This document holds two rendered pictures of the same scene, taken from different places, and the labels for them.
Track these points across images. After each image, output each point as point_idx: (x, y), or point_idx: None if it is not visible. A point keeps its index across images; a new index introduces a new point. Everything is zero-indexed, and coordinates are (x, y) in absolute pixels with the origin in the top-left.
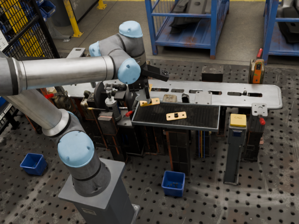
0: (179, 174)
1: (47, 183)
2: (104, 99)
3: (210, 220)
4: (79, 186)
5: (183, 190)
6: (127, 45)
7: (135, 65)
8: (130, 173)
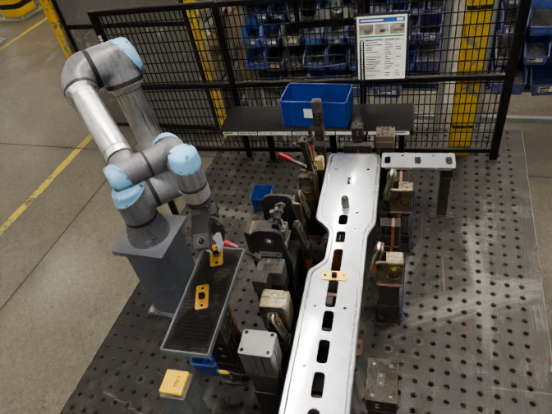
0: None
1: (242, 221)
2: (282, 216)
3: (158, 411)
4: None
5: (208, 375)
6: (167, 165)
7: (108, 176)
8: (245, 304)
